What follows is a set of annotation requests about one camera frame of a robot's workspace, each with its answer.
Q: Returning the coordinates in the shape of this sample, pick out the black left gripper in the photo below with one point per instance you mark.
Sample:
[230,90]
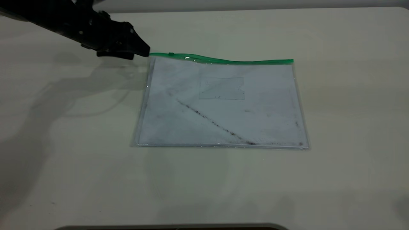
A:
[108,35]

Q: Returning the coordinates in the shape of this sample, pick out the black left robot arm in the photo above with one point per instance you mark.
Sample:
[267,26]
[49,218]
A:
[38,16]

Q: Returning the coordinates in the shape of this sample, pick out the clear plastic zip bag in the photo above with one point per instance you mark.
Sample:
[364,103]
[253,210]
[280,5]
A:
[223,127]

